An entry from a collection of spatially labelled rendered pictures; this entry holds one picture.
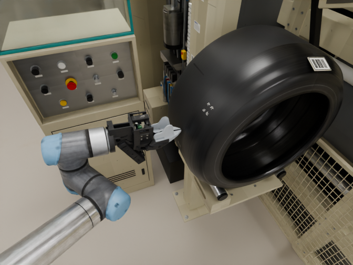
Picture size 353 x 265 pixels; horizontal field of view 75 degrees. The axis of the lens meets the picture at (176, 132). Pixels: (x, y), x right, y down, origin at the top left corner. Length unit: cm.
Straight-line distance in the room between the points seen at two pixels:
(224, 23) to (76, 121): 88
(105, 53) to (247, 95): 79
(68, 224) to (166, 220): 136
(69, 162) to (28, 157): 195
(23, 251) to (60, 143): 23
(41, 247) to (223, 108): 49
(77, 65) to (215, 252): 145
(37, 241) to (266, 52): 66
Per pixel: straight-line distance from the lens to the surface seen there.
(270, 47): 67
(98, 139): 60
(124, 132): 61
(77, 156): 62
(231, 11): 90
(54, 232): 56
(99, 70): 124
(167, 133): 65
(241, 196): 108
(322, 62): 70
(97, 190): 61
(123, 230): 188
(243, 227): 191
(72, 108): 135
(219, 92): 60
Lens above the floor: 172
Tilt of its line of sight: 46 degrees down
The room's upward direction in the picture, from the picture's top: straight up
